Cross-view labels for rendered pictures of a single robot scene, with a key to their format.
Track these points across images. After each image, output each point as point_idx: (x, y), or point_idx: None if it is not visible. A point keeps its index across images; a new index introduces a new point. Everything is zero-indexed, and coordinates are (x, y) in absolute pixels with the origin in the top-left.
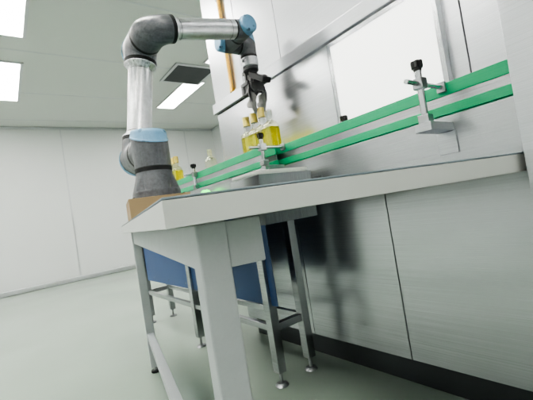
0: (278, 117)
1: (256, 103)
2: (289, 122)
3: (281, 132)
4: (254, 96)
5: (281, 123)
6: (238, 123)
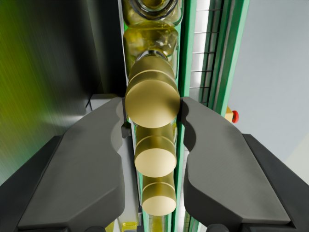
0: (2, 110)
1: (187, 118)
2: (2, 12)
3: (44, 71)
4: (210, 168)
5: (21, 82)
6: None
